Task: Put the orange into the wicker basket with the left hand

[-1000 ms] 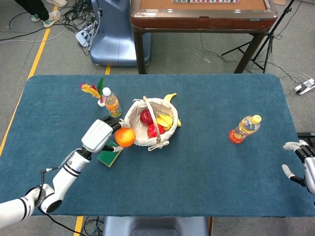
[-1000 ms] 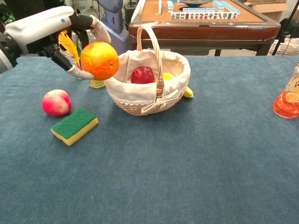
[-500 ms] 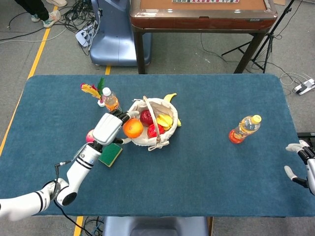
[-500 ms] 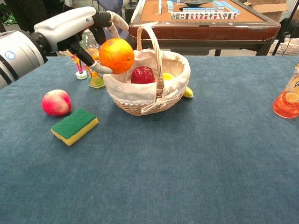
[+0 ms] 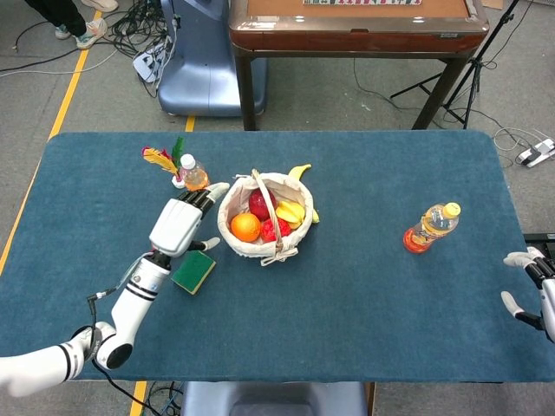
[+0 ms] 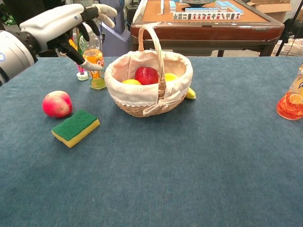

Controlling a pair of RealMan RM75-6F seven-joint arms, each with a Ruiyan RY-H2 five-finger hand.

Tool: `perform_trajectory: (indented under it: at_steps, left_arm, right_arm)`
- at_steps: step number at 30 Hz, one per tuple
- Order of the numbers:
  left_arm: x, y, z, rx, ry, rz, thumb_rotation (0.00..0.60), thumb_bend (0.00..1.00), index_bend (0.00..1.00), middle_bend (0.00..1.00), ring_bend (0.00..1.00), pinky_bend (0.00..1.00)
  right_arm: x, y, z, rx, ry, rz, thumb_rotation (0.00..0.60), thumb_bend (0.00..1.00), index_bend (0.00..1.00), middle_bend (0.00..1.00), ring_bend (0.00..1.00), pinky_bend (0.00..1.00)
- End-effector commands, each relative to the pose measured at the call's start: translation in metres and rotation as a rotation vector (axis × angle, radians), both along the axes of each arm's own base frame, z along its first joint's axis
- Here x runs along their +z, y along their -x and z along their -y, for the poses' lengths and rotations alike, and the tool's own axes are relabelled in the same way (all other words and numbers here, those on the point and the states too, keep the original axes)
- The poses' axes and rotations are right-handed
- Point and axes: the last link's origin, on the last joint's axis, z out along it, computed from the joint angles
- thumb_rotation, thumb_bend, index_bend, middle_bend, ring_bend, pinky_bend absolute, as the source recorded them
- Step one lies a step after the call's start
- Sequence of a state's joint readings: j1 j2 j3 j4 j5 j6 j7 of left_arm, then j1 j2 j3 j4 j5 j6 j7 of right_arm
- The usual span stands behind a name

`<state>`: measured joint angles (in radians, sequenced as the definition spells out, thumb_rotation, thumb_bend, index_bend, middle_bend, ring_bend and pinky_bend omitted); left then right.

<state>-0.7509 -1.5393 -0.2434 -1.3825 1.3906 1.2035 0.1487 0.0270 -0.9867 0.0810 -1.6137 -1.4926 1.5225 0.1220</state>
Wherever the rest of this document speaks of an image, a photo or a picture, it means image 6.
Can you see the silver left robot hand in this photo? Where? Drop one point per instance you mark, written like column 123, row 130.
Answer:
column 54, row 26

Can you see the yellow lemon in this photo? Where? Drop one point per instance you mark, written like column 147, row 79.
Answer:
column 131, row 82

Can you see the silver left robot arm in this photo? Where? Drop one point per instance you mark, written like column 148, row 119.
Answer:
column 13, row 56

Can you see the wicker basket with cloth liner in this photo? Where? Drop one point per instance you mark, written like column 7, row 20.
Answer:
column 132, row 94

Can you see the blue machine base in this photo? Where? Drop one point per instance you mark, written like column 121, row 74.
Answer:
column 113, row 40

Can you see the white-capped orange drink bottle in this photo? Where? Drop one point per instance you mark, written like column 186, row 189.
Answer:
column 95, row 81

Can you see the pink peach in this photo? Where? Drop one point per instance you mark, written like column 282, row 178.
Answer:
column 56, row 104

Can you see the green and yellow sponge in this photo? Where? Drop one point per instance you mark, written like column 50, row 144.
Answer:
column 74, row 127

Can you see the dark red apple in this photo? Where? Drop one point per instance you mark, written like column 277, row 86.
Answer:
column 146, row 75

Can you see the black dish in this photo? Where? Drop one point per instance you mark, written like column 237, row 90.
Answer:
column 197, row 2

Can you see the row of blue-backed mahjong tiles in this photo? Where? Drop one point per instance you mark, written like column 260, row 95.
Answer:
column 201, row 10
column 230, row 7

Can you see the row of face-up mahjong tiles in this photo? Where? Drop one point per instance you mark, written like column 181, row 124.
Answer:
column 206, row 16

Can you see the yellow banana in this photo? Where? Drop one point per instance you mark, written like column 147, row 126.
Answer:
column 191, row 93

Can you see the brown mahjong table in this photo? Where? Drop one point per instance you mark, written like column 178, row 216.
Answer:
column 213, row 33

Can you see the blue table cloth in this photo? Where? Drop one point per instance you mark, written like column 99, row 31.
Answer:
column 165, row 165

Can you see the cardboard box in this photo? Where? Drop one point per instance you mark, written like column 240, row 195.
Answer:
column 272, row 8

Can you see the black tripod stand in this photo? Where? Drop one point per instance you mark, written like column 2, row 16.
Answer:
column 287, row 28

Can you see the white plastic crate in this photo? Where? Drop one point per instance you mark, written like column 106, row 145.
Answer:
column 291, row 49

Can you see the yellow-capped orange drink bottle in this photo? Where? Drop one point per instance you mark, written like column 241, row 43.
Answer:
column 290, row 106

